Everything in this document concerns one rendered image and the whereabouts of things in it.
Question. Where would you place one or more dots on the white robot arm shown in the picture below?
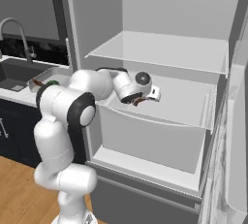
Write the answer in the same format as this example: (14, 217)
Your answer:
(61, 127)

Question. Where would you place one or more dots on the grey wall cupboard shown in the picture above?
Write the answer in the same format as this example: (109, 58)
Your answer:
(25, 5)

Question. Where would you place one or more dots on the green broccoli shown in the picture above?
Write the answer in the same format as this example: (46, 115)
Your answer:
(51, 82)

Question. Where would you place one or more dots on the clear tupperware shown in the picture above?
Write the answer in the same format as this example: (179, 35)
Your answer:
(59, 74)

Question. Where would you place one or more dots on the dark grey sink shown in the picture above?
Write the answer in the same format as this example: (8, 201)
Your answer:
(16, 72)

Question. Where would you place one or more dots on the grey curved tap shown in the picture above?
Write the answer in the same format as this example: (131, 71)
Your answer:
(22, 34)

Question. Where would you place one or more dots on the grey freezer drawer front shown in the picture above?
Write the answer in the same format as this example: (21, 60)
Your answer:
(135, 202)

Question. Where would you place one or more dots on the brown chicken drumstick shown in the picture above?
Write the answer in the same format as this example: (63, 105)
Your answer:
(139, 101)
(37, 82)

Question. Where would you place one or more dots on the grey open fridge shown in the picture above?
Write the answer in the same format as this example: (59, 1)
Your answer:
(97, 14)

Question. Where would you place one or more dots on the grey fridge door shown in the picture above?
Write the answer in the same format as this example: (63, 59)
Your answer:
(235, 131)

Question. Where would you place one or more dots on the dark navy base cupboard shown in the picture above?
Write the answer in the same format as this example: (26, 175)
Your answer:
(16, 131)

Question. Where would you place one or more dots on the clear glass fridge shelf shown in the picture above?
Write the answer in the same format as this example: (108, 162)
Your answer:
(168, 51)

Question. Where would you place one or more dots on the pale grey fridge drawer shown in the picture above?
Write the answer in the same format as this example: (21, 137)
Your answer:
(155, 137)

